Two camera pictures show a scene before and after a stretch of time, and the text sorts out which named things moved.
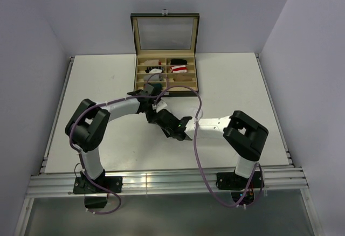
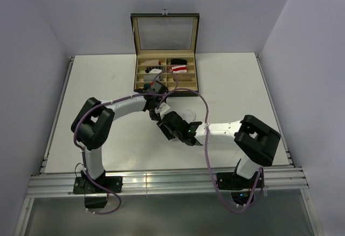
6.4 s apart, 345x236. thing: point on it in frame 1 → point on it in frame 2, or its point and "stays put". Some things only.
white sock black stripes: (200, 115) → (186, 115)
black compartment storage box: (165, 44) stays put
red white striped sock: (179, 69) stays put
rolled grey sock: (154, 77) stays put
